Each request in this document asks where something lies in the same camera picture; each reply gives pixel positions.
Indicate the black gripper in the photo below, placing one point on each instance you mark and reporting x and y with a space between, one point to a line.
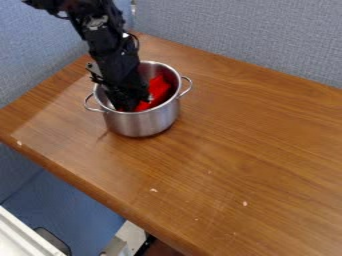
118 62

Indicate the metal pot with handles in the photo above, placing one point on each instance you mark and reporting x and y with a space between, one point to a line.
154 119

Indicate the red cloth object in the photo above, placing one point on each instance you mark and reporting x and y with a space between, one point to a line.
159 89

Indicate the white table leg bracket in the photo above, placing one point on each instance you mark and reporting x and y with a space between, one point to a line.
126 242

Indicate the white appliance lower left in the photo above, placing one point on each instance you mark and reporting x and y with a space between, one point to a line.
19 240

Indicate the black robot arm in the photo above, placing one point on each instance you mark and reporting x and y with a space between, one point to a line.
96 20

